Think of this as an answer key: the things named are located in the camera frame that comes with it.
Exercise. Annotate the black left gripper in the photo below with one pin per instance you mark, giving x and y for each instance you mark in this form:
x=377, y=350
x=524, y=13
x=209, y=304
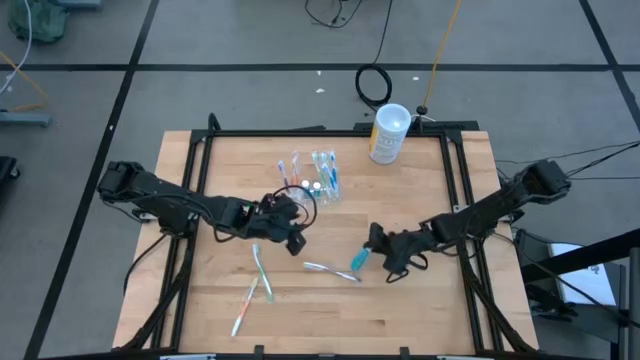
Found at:
x=270, y=227

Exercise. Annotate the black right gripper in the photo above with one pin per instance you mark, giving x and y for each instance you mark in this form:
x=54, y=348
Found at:
x=405, y=247

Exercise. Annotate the teal toothbrush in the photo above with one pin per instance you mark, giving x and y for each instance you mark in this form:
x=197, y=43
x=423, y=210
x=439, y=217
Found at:
x=359, y=260

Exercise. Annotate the small teal bottle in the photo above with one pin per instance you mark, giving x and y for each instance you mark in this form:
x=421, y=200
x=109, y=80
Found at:
x=305, y=184

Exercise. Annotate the teal toothpaste tube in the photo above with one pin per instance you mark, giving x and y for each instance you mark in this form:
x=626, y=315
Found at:
x=317, y=186

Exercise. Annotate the purple toothbrush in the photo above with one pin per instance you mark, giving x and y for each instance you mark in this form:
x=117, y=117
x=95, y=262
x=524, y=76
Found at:
x=283, y=172
x=332, y=271

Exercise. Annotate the orange toothbrush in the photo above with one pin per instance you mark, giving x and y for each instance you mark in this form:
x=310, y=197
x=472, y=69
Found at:
x=245, y=306
x=295, y=167

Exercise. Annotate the blue toothbrush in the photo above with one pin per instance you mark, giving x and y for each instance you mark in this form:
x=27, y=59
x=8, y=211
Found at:
x=333, y=172

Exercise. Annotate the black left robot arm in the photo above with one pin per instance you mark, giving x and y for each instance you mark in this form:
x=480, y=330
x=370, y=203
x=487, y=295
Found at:
x=165, y=197

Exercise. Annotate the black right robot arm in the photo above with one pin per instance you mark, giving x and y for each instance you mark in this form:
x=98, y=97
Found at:
x=500, y=205

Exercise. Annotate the clear acrylic organizer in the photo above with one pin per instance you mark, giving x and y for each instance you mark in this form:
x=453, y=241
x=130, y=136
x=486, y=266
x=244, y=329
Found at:
x=330, y=197

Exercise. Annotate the white wipes canister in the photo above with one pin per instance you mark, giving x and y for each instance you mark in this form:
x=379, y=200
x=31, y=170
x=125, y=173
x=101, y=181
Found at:
x=390, y=132

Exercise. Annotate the black cart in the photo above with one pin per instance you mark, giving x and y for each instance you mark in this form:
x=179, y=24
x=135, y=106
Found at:
x=575, y=260

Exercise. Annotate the white paper sheet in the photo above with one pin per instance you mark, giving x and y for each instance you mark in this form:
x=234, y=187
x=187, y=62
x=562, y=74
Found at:
x=590, y=285

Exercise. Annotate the grey floor base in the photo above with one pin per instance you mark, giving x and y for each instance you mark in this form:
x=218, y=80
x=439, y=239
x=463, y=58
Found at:
x=25, y=119

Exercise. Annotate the black floor object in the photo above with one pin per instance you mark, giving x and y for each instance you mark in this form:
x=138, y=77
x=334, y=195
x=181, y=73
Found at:
x=7, y=170

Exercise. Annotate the green bag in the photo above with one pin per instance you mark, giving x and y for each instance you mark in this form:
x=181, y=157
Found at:
x=40, y=20

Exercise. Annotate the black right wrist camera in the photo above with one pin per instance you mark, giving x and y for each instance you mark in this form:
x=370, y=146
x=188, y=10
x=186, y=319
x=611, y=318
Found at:
x=407, y=240

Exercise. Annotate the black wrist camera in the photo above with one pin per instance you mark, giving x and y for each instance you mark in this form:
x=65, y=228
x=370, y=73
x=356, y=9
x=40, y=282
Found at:
x=280, y=207
x=407, y=240

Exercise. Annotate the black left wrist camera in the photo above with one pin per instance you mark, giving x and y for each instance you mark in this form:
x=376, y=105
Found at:
x=280, y=207

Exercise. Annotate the black aluminium table frame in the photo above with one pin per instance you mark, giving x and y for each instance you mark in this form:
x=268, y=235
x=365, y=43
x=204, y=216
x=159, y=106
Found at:
x=325, y=134

